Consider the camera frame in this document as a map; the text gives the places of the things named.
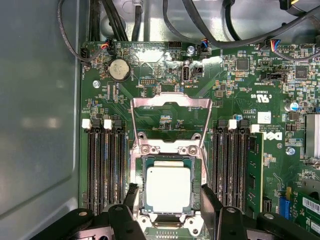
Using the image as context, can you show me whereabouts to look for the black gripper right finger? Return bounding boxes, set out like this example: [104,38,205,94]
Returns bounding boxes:
[201,183,310,240]

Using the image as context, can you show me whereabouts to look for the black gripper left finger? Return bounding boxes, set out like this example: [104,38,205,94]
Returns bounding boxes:
[29,183,148,240]

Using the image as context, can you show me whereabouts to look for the silver-topped CPU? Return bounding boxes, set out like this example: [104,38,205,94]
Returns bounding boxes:
[142,157,196,216]

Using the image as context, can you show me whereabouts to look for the metal socket cover frame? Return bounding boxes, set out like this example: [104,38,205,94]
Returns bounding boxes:
[130,91,214,155]

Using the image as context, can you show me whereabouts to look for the CPU socket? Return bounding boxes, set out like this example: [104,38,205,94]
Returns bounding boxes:
[129,136,209,238]

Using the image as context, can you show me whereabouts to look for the RAM slot with white clips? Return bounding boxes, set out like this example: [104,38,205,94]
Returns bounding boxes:
[103,118,118,208]
[221,119,238,208]
[81,118,99,217]

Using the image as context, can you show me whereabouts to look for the RAM slot with black clips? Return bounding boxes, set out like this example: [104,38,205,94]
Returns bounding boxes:
[211,119,227,201]
[112,119,129,205]
[92,119,108,213]
[232,119,251,213]

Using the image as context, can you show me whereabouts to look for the thin metal locking lever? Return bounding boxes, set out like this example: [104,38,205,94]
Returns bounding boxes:
[199,147,214,192]

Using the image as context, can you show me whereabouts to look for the green RAM stick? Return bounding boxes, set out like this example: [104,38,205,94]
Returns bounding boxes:
[246,126,265,220]

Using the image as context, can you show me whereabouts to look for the blue expansion slot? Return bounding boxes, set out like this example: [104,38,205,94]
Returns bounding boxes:
[279,195,291,221]

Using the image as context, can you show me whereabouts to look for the black and green expansion card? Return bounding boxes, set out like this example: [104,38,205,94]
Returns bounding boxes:
[291,191,320,237]

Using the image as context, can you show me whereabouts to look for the green motherboard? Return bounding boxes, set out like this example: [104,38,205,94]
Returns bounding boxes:
[79,40,320,240]

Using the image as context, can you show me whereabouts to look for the silver chipset heatsink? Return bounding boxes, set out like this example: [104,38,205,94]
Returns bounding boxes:
[304,113,320,159]

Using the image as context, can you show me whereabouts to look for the open grey PC case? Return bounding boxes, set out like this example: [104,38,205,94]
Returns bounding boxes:
[0,0,320,240]

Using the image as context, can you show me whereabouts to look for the silver coin battery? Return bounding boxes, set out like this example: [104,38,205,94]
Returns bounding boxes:
[108,58,131,82]

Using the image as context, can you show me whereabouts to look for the internal USB port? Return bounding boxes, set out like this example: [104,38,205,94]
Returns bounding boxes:
[181,65,192,84]

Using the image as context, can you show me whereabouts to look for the black internal cable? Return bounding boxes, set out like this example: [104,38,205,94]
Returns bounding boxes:
[101,0,129,42]
[182,0,320,50]
[223,0,241,41]
[130,0,144,42]
[88,0,101,42]
[162,0,201,47]
[56,0,106,67]

